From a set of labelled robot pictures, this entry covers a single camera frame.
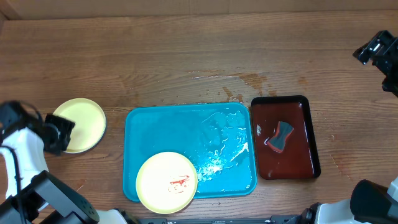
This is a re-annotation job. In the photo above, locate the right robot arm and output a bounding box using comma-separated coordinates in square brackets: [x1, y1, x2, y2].
[265, 30, 397, 224]

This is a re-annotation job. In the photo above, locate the red and black sponge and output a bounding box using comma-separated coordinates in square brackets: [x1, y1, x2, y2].
[266, 121, 294, 153]

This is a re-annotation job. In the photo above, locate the dark red tray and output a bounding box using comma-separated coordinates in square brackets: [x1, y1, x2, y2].
[251, 95, 321, 180]

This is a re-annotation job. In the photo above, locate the blue plastic tray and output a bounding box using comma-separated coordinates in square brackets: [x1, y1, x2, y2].
[123, 103, 257, 202]

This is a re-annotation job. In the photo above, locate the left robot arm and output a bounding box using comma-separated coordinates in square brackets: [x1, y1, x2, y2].
[1, 101, 137, 224]

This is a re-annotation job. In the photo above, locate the yellow plate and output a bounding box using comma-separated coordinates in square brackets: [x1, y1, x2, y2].
[136, 152, 198, 214]
[53, 98, 106, 154]

